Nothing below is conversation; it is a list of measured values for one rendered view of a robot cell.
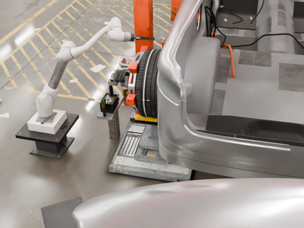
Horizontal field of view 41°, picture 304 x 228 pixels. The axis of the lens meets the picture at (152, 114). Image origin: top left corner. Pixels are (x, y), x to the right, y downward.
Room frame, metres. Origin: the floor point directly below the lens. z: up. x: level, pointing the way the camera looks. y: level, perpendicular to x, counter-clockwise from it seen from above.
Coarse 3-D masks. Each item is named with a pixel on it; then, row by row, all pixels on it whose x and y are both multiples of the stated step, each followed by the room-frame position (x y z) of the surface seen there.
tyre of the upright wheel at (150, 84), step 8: (144, 56) 3.29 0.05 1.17; (152, 56) 3.28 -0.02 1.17; (144, 64) 3.20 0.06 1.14; (152, 64) 3.19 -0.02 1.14; (144, 72) 3.13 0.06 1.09; (152, 72) 3.13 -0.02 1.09; (152, 80) 3.07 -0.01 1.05; (136, 88) 3.08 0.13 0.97; (144, 88) 3.05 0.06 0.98; (152, 88) 3.04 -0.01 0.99; (136, 96) 3.05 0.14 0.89; (144, 96) 3.03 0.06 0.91; (152, 96) 3.01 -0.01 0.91; (144, 104) 3.03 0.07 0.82; (152, 104) 3.01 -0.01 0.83; (152, 112) 3.03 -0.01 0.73
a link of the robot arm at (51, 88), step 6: (66, 42) 3.66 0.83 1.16; (72, 42) 3.71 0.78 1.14; (60, 66) 3.61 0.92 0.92; (54, 72) 3.62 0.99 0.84; (60, 72) 3.61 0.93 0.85; (54, 78) 3.61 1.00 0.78; (60, 78) 3.63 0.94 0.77; (48, 84) 3.64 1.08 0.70; (54, 84) 3.61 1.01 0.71; (42, 90) 3.65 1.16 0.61; (48, 90) 3.59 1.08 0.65; (54, 90) 3.61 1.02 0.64; (54, 96) 3.59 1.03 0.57
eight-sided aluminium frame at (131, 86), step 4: (140, 52) 3.47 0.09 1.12; (136, 56) 3.40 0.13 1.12; (140, 56) 3.40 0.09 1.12; (136, 60) 3.37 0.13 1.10; (140, 60) 3.34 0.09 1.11; (132, 76) 3.21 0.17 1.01; (136, 76) 3.19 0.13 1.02; (136, 80) 3.18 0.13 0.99; (128, 84) 3.14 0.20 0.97; (132, 84) 3.13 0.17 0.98; (128, 88) 3.12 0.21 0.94; (132, 88) 3.11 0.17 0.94; (128, 92) 3.12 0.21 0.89; (136, 104) 3.13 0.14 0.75; (132, 108) 3.18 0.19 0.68; (136, 108) 3.15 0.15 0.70
